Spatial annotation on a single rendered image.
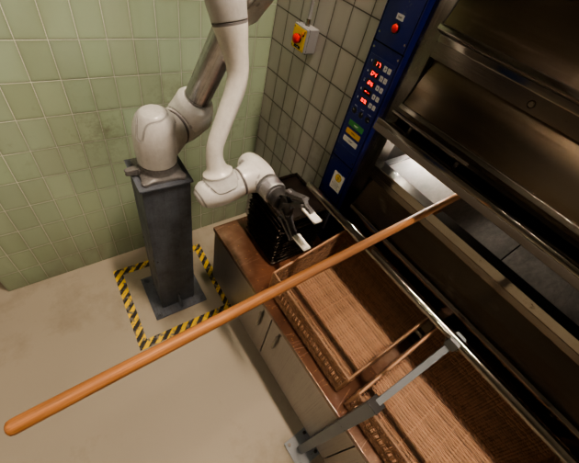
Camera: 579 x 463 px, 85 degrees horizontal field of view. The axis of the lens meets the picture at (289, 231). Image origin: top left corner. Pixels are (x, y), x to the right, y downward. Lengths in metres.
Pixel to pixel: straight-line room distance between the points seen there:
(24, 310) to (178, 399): 1.04
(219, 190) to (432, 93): 0.81
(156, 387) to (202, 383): 0.24
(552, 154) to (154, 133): 1.26
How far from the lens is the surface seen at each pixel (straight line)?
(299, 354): 1.48
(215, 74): 1.28
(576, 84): 1.12
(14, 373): 2.24
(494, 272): 1.34
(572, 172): 1.17
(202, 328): 0.79
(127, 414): 2.01
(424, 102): 1.29
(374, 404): 1.11
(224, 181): 1.06
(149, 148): 1.31
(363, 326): 1.63
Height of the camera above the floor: 1.93
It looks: 47 degrees down
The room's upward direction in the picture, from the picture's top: 18 degrees clockwise
